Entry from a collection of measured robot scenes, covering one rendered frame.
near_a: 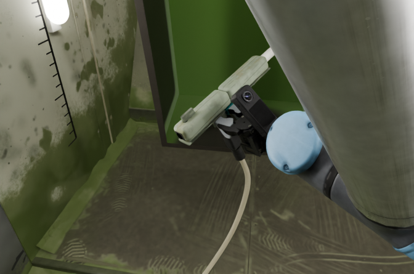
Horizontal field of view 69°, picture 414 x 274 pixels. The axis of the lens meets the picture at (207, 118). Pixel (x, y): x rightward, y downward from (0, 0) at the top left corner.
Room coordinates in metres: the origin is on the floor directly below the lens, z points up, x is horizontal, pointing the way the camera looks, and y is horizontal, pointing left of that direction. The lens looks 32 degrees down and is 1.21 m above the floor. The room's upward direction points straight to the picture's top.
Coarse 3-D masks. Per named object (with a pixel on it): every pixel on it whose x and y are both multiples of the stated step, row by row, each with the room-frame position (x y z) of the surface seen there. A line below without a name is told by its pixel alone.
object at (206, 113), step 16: (256, 64) 0.72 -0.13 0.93; (240, 80) 0.68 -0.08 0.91; (256, 80) 0.71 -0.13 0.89; (208, 96) 0.65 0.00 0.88; (224, 96) 0.64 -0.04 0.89; (192, 112) 0.59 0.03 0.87; (208, 112) 0.60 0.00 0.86; (224, 112) 0.63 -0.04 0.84; (176, 128) 0.57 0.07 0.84; (192, 128) 0.56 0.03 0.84; (240, 160) 0.64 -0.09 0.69
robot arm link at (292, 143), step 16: (288, 112) 0.37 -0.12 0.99; (304, 112) 0.36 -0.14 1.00; (272, 128) 0.37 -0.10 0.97; (288, 128) 0.35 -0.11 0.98; (304, 128) 0.34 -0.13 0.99; (272, 144) 0.35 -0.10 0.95; (288, 144) 0.34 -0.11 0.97; (304, 144) 0.32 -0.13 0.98; (320, 144) 0.31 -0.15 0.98; (272, 160) 0.34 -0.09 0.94; (288, 160) 0.32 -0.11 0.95; (304, 160) 0.30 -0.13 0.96; (320, 160) 0.30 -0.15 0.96; (304, 176) 0.31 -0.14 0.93; (320, 176) 0.29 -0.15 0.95; (320, 192) 0.30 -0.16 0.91
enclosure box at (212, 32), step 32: (160, 0) 1.14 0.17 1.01; (192, 0) 1.24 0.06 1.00; (224, 0) 1.22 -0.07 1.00; (160, 32) 1.11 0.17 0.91; (192, 32) 1.26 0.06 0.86; (224, 32) 1.24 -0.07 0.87; (256, 32) 1.23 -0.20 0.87; (160, 64) 1.07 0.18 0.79; (192, 64) 1.30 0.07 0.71; (224, 64) 1.28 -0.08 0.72; (160, 96) 1.04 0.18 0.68; (192, 96) 1.32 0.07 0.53; (288, 96) 1.27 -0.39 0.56; (160, 128) 0.98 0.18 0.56
